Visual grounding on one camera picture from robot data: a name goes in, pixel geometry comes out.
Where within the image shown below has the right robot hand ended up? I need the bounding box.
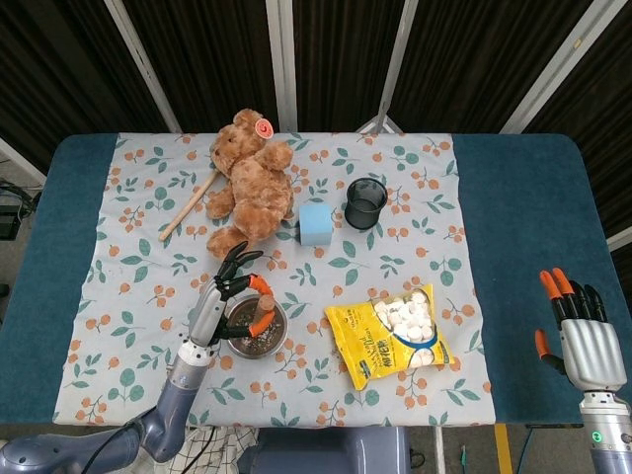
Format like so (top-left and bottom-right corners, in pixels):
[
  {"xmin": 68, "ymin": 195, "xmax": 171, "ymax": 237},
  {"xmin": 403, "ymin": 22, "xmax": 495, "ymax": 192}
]
[{"xmin": 535, "ymin": 268, "xmax": 624, "ymax": 392}]

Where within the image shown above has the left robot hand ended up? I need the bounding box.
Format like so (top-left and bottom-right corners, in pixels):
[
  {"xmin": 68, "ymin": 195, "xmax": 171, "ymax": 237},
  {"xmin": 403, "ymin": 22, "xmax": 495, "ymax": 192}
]
[{"xmin": 190, "ymin": 241, "xmax": 275, "ymax": 350}]

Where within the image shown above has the large wooden rolling pin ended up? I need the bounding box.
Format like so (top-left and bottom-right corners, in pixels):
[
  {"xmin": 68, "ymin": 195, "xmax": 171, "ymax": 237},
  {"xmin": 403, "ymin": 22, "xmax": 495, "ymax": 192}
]
[{"xmin": 255, "ymin": 294, "xmax": 276, "ymax": 323}]

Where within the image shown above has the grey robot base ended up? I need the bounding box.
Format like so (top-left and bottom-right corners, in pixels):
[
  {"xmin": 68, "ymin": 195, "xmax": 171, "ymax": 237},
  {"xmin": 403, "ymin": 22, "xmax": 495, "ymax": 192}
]
[{"xmin": 236, "ymin": 427, "xmax": 412, "ymax": 474}]

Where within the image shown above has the brown and white spice mix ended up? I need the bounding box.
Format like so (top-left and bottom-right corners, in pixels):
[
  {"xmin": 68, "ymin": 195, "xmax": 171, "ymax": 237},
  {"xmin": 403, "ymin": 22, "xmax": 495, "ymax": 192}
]
[{"xmin": 231, "ymin": 315, "xmax": 282, "ymax": 353}]

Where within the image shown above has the stainless steel bowl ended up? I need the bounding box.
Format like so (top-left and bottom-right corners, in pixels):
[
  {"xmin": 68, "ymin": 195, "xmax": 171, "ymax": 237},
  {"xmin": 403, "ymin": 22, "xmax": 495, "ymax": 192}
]
[{"xmin": 224, "ymin": 298, "xmax": 289, "ymax": 360}]

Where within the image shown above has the thin wooden stick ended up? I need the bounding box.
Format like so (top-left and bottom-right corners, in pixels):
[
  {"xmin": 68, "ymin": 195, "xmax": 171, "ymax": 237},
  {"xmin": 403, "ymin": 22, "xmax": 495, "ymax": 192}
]
[{"xmin": 158, "ymin": 170, "xmax": 218, "ymax": 242}]

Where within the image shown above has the brown teddy bear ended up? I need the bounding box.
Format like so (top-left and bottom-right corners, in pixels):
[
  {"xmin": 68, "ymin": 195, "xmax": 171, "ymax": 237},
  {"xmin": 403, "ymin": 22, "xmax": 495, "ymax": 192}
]
[{"xmin": 204, "ymin": 109, "xmax": 296, "ymax": 259}]

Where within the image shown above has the checkered white cloth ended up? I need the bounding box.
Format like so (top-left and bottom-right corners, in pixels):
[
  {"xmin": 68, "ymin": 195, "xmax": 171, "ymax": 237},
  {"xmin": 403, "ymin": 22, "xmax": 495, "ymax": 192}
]
[{"xmin": 132, "ymin": 427, "xmax": 259, "ymax": 474}]

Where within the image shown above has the light blue foam block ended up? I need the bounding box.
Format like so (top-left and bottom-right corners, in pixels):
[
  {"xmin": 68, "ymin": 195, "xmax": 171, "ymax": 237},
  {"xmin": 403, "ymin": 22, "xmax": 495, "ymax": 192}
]
[{"xmin": 298, "ymin": 202, "xmax": 335, "ymax": 247}]

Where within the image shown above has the yellow marshmallow bag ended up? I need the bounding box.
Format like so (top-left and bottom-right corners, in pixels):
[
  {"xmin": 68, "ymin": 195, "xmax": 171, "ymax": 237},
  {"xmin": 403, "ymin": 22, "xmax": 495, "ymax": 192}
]
[{"xmin": 324, "ymin": 283, "xmax": 456, "ymax": 391}]

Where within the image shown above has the black mesh pen cup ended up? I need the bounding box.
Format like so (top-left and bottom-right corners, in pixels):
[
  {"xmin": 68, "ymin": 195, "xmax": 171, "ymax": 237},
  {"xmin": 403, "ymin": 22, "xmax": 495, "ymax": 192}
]
[{"xmin": 344, "ymin": 178, "xmax": 388, "ymax": 230}]

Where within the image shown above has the floral print tablecloth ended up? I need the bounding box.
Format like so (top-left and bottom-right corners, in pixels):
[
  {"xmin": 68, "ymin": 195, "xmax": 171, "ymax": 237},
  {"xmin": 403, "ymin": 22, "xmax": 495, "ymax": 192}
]
[{"xmin": 52, "ymin": 131, "xmax": 497, "ymax": 429}]

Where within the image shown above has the black box on floor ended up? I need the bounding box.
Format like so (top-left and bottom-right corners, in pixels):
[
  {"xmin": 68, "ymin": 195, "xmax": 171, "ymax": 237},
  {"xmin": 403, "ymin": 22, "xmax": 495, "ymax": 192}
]
[{"xmin": 0, "ymin": 182, "xmax": 25, "ymax": 239}]

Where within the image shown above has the grey tripod stand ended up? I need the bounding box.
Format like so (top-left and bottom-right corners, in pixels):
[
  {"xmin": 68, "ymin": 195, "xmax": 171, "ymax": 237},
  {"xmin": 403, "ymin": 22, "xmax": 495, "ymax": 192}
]
[{"xmin": 354, "ymin": 98, "xmax": 402, "ymax": 134}]

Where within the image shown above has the white partition frame post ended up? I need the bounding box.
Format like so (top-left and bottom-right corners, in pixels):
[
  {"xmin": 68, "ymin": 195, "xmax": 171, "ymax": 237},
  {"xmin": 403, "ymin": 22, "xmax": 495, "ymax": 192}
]
[
  {"xmin": 103, "ymin": 0, "xmax": 183, "ymax": 134},
  {"xmin": 499, "ymin": 0, "xmax": 611, "ymax": 134},
  {"xmin": 265, "ymin": 0, "xmax": 301, "ymax": 133},
  {"xmin": 377, "ymin": 0, "xmax": 421, "ymax": 122}
]

